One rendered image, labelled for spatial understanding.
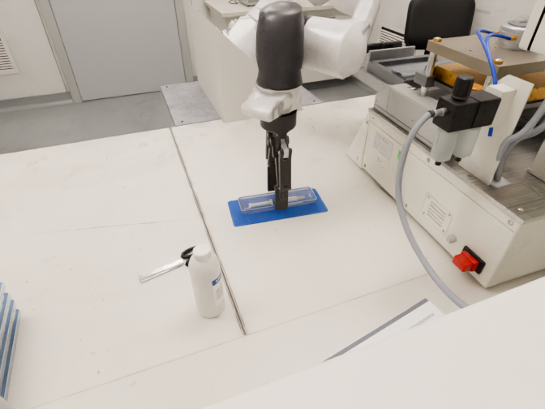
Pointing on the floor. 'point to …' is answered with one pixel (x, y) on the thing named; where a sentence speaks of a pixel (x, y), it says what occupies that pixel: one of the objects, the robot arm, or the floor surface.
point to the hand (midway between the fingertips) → (276, 189)
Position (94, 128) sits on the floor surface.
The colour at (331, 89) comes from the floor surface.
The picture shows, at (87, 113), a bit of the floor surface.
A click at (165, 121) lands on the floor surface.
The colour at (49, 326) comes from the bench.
